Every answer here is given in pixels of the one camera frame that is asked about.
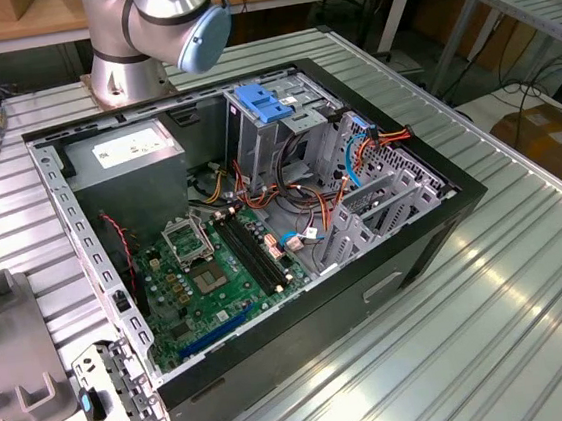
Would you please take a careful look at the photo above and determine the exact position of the grey optical drive cage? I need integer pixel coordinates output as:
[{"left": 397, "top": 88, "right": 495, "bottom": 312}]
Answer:
[{"left": 219, "top": 70, "right": 354, "bottom": 197}]

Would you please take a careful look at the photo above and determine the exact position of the blue expansion slot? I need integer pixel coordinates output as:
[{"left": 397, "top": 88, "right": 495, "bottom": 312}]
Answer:
[{"left": 173, "top": 303, "right": 262, "bottom": 361}]

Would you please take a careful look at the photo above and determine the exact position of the blue data wire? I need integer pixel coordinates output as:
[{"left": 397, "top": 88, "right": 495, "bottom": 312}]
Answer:
[{"left": 340, "top": 128, "right": 378, "bottom": 189}]

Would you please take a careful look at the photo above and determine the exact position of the black open PC case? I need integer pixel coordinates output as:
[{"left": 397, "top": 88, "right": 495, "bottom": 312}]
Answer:
[{"left": 15, "top": 39, "right": 513, "bottom": 421}]

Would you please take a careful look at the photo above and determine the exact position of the red black fan wire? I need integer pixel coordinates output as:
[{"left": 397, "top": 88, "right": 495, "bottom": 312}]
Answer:
[{"left": 98, "top": 209, "right": 140, "bottom": 295}]

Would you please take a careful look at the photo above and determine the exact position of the grey parts rack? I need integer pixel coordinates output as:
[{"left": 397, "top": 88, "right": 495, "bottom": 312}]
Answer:
[{"left": 0, "top": 263, "right": 81, "bottom": 421}]

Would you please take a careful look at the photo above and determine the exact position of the black RAM slot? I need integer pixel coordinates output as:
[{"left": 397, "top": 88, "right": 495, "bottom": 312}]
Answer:
[
  {"left": 213, "top": 214, "right": 272, "bottom": 301},
  {"left": 233, "top": 208, "right": 290, "bottom": 290},
  {"left": 219, "top": 213, "right": 278, "bottom": 299},
  {"left": 226, "top": 210, "right": 284, "bottom": 294}
]

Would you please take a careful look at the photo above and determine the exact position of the grey disk bay cage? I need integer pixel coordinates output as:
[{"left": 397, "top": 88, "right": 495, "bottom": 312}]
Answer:
[{"left": 295, "top": 102, "right": 456, "bottom": 277}]

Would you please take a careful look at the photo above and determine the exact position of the grey power supply unit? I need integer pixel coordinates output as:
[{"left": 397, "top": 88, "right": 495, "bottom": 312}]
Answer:
[{"left": 58, "top": 115, "right": 198, "bottom": 254}]

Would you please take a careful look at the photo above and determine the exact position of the orange black wire bundle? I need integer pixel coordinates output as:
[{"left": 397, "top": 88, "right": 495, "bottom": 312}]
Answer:
[{"left": 234, "top": 158, "right": 350, "bottom": 237}]

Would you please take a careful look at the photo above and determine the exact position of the CPU socket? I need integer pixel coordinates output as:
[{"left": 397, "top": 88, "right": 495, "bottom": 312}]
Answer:
[{"left": 188, "top": 258, "right": 231, "bottom": 297}]

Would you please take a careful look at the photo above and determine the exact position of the green motherboard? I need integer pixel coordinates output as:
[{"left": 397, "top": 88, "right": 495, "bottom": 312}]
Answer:
[{"left": 128, "top": 197, "right": 323, "bottom": 377}]

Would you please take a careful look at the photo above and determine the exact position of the large cardboard box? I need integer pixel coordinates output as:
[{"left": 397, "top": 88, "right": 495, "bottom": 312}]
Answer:
[{"left": 489, "top": 103, "right": 562, "bottom": 209}]

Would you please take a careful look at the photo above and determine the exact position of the blue plastic drive latch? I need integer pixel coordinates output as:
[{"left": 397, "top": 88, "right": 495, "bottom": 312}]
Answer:
[{"left": 234, "top": 79, "right": 298, "bottom": 128}]

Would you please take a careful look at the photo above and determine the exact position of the metal socket cover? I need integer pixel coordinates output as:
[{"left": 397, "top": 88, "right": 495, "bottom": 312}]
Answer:
[{"left": 160, "top": 216, "right": 217, "bottom": 265}]

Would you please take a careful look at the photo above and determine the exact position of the grey metal slot bracket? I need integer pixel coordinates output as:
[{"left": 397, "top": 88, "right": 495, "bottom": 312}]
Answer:
[{"left": 68, "top": 334, "right": 162, "bottom": 421}]

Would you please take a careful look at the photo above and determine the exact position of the orange red power wire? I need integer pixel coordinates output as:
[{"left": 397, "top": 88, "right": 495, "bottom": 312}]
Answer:
[{"left": 352, "top": 125, "right": 415, "bottom": 163}]

